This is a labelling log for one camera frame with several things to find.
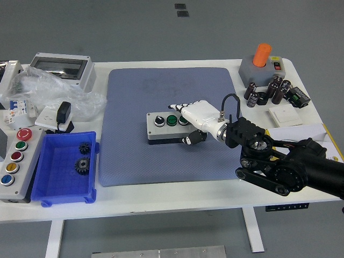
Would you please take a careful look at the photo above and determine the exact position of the black adapter cord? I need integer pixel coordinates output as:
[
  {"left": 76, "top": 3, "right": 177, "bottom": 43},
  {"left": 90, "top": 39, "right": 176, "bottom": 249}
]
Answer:
[{"left": 45, "top": 120, "right": 75, "bottom": 134}]

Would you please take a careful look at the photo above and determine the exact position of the orange cylinder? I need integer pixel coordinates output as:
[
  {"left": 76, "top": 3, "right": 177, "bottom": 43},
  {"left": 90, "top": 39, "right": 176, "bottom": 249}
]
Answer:
[{"left": 252, "top": 43, "right": 272, "bottom": 68}]

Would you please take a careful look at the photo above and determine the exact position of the blue-grey padded mat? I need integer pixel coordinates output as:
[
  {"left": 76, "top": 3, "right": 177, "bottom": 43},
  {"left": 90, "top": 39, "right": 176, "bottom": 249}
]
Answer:
[{"left": 98, "top": 67, "right": 249, "bottom": 188}]

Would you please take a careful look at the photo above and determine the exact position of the black power module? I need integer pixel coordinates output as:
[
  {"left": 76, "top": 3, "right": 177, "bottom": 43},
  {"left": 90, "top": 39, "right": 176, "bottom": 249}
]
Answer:
[{"left": 286, "top": 86, "right": 311, "bottom": 108}]

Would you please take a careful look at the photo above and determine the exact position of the grey four-button control box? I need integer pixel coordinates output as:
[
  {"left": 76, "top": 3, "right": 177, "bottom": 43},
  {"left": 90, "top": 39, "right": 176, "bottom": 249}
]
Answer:
[{"left": 146, "top": 112, "right": 201, "bottom": 146}]

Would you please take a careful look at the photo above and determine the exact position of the white table leg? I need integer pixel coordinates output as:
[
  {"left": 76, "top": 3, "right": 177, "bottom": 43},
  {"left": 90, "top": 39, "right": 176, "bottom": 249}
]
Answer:
[
  {"left": 45, "top": 219, "right": 65, "bottom": 258},
  {"left": 241, "top": 207, "right": 266, "bottom": 253}
]

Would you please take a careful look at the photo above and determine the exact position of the white wall switch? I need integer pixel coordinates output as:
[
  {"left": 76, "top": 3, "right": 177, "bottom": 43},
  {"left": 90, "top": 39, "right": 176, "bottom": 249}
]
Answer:
[{"left": 268, "top": 104, "right": 303, "bottom": 127}]

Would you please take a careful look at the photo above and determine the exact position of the white yellow cardboard box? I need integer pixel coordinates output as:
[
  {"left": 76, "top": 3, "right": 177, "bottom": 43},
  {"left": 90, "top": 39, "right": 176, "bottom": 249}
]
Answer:
[{"left": 264, "top": 123, "right": 344, "bottom": 163}]

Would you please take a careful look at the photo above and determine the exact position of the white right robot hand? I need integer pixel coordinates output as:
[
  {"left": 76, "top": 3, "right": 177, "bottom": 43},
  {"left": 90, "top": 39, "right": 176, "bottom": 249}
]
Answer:
[{"left": 168, "top": 100, "right": 224, "bottom": 146}]

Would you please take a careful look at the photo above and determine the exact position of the grey five-button control box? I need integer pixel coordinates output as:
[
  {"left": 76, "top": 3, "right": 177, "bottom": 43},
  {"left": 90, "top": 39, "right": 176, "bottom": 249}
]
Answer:
[{"left": 0, "top": 128, "right": 46, "bottom": 204}]

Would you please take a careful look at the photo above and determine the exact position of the grey switch base block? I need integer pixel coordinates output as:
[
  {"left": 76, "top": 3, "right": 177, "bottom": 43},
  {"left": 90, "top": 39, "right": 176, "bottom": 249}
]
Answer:
[{"left": 238, "top": 55, "right": 286, "bottom": 87}]

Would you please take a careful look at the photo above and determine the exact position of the clear plastic bag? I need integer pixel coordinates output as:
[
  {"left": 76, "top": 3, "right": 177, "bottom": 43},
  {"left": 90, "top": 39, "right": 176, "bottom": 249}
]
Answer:
[{"left": 8, "top": 66, "right": 108, "bottom": 121}]

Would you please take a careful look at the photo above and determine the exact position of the white wall socket plate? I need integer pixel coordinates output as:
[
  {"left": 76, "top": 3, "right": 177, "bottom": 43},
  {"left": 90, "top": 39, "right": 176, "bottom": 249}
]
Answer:
[{"left": 34, "top": 106, "right": 73, "bottom": 133}]

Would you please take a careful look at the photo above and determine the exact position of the grey enclosure with clear lid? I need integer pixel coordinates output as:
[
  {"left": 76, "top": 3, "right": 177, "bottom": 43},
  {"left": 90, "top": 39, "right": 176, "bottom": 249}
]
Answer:
[{"left": 28, "top": 52, "right": 97, "bottom": 94}]

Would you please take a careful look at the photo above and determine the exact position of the large black bevel gear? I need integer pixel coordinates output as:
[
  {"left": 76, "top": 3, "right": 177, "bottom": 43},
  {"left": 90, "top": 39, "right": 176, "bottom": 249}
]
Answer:
[{"left": 74, "top": 157, "right": 91, "bottom": 176}]

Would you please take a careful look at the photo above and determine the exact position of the black table control panel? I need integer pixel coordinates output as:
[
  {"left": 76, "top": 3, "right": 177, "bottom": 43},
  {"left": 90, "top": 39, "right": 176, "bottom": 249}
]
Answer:
[{"left": 265, "top": 203, "right": 309, "bottom": 212}]

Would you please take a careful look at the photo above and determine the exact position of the blue plastic bin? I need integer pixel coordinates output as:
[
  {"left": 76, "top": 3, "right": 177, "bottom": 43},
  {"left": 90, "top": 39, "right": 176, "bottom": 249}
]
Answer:
[{"left": 31, "top": 131, "right": 101, "bottom": 208}]

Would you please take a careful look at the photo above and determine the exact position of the white blue circuit breaker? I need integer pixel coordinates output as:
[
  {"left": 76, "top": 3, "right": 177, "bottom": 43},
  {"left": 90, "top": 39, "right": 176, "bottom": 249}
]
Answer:
[{"left": 2, "top": 98, "right": 29, "bottom": 125}]

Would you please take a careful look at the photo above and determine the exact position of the grey metal plate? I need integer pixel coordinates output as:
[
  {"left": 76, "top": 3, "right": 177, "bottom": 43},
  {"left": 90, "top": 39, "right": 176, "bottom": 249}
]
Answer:
[{"left": 91, "top": 245, "right": 226, "bottom": 258}]

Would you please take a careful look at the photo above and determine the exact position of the black power adapter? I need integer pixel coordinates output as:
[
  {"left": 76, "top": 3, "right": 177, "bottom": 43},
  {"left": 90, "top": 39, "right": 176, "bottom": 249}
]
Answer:
[{"left": 56, "top": 101, "right": 72, "bottom": 125}]

